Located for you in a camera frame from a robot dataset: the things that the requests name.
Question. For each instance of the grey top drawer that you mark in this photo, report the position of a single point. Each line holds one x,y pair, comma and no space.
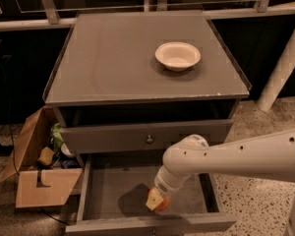
132,137

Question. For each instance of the green packet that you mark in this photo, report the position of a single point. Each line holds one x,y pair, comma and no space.
56,136

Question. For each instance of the round metal drawer knob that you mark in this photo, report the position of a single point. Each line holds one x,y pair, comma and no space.
149,139

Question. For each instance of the red apple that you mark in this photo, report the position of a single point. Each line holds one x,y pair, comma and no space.
162,202

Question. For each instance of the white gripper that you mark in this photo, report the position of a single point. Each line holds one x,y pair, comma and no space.
162,187

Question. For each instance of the grey open middle drawer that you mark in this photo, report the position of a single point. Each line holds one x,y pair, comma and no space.
115,191

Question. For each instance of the white cup in box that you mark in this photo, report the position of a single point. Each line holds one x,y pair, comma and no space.
66,151

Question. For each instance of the white slanted pole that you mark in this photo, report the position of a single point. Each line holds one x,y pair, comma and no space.
279,76

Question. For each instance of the yellow sponge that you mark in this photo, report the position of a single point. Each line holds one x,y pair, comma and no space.
46,156

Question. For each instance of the grey drawer cabinet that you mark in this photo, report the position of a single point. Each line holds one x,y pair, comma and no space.
108,74

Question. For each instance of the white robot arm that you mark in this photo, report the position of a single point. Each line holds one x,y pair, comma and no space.
270,157

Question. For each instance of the white bowl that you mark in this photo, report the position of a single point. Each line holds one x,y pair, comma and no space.
177,56

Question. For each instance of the brown cardboard box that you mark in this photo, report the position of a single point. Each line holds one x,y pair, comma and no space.
39,185

